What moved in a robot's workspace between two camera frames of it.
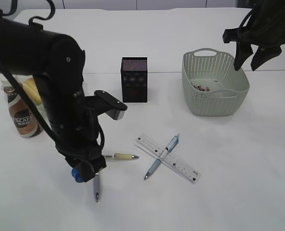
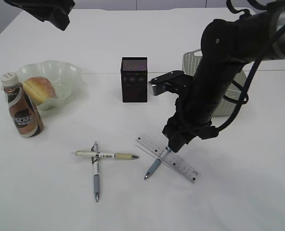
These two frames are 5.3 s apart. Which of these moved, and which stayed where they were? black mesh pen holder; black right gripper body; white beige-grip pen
Moved: black right gripper body
Stayed: black mesh pen holder; white beige-grip pen
